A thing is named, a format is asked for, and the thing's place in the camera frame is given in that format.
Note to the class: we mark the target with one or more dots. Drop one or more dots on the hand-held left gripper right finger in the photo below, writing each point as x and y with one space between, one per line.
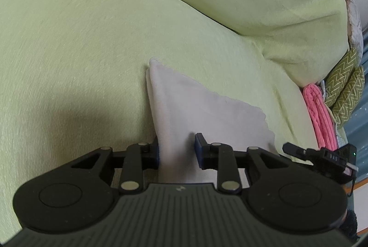
199 149

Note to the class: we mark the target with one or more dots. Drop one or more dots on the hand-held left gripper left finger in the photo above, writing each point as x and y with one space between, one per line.
157 155

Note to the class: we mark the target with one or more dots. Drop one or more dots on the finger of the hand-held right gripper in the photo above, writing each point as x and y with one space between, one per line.
293 149

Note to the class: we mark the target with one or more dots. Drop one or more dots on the beige garment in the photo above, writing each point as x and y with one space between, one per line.
201 114

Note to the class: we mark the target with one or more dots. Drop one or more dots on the pink towel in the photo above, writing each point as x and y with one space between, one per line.
319 114

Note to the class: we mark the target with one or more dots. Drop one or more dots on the green covered sofa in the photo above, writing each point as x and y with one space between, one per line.
86 62

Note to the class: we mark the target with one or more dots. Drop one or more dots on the cream printed pillow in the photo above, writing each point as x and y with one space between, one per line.
353 19

